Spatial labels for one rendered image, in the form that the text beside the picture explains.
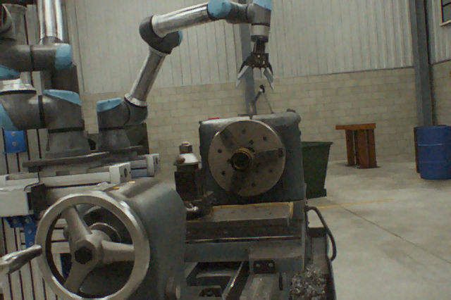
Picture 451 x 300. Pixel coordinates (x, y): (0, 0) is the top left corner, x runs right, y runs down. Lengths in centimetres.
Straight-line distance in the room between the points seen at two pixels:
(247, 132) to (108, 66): 1058
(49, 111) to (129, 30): 1076
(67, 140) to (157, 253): 101
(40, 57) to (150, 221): 85
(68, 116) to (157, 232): 103
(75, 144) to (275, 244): 79
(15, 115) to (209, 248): 79
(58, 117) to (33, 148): 28
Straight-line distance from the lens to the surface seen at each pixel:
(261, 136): 177
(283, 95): 1217
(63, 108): 158
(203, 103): 1189
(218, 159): 181
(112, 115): 204
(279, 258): 106
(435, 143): 813
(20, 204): 152
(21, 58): 136
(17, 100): 159
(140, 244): 54
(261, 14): 177
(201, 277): 119
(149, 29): 190
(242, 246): 116
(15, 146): 185
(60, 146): 157
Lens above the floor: 122
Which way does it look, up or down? 3 degrees down
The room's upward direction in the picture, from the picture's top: 5 degrees counter-clockwise
